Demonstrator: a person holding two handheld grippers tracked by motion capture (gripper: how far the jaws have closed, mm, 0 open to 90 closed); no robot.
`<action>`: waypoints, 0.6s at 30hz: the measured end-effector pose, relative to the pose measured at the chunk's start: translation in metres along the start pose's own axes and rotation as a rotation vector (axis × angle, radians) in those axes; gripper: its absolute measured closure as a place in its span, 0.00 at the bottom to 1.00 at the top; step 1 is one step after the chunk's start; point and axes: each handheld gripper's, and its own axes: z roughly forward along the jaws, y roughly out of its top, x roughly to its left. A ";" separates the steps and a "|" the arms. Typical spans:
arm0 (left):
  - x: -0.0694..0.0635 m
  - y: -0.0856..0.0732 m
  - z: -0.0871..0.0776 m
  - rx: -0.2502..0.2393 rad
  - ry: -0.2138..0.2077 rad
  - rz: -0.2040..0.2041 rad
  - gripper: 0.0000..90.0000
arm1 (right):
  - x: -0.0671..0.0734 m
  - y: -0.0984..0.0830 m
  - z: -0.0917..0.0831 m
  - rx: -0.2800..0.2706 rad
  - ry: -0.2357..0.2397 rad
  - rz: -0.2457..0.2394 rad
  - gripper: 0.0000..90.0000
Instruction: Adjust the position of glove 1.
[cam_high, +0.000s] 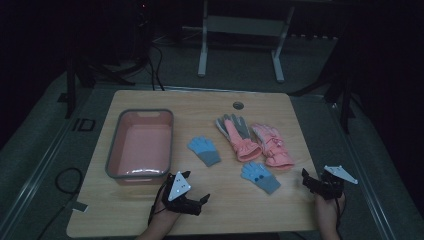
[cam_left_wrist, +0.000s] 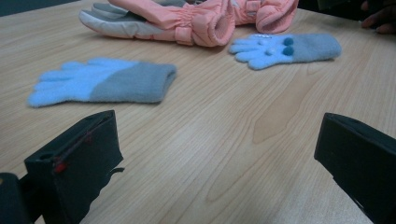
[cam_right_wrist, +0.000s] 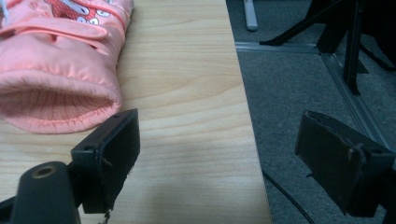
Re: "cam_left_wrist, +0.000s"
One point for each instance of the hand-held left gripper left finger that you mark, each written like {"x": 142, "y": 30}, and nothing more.
{"x": 81, "y": 161}

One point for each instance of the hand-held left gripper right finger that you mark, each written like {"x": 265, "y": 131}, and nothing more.
{"x": 361, "y": 161}

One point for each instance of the blue knit glove with pompoms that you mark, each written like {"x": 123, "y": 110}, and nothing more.
{"x": 280, "y": 51}

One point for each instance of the plain blue grey knit glove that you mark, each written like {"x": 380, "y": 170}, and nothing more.
{"x": 102, "y": 82}

